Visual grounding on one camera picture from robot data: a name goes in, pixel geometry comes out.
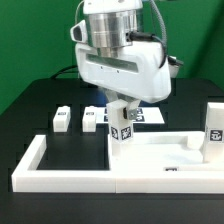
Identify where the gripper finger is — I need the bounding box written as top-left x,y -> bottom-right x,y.
105,89 -> 118,103
123,100 -> 140,120

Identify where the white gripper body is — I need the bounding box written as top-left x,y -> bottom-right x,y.
75,41 -> 171,103

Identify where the white desk top tray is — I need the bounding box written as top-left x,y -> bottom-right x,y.
108,131 -> 224,173

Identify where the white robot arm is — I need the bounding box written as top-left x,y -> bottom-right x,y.
70,0 -> 183,120

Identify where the marker tag plate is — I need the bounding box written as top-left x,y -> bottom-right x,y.
96,107 -> 164,124

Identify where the white U-shaped fence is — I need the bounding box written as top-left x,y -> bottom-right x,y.
11,135 -> 224,194

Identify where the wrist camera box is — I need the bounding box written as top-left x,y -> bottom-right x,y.
167,56 -> 184,78

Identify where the black cable bundle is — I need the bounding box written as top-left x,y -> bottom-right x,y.
50,63 -> 80,80

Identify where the grey thin cable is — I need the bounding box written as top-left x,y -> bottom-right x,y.
75,0 -> 85,21

